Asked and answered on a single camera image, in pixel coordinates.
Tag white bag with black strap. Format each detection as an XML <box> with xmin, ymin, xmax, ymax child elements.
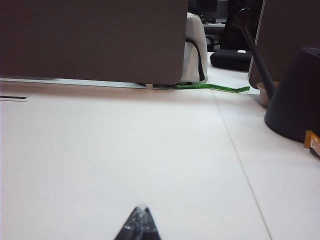
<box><xmin>177</xmin><ymin>11</ymin><xmax>209</xmax><ymax>85</ymax></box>

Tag black zippered case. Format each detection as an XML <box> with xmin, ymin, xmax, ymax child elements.
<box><xmin>209</xmin><ymin>48</ymin><xmax>254</xmax><ymax>71</ymax></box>

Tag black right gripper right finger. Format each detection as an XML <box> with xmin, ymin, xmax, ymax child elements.
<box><xmin>142</xmin><ymin>206</ymin><xmax>162</xmax><ymax>240</ymax></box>

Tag narrow brown desk partition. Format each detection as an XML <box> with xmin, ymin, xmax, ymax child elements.
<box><xmin>248</xmin><ymin>0</ymin><xmax>320</xmax><ymax>90</ymax></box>

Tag orange snack packet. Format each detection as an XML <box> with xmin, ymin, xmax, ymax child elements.
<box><xmin>304</xmin><ymin>129</ymin><xmax>320</xmax><ymax>160</ymax></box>

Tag small beige paper bowl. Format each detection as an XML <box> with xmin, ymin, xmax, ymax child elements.
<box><xmin>256</xmin><ymin>81</ymin><xmax>280</xmax><ymax>108</ymax></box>

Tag wide brown desk partition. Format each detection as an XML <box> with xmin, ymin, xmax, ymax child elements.
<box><xmin>0</xmin><ymin>0</ymin><xmax>190</xmax><ymax>88</ymax></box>

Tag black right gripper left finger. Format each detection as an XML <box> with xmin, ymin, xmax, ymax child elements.
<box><xmin>113</xmin><ymin>203</ymin><xmax>146</xmax><ymax>240</ymax></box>

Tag green tape strip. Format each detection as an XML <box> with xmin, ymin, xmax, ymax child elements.
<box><xmin>173</xmin><ymin>83</ymin><xmax>251</xmax><ymax>93</ymax></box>

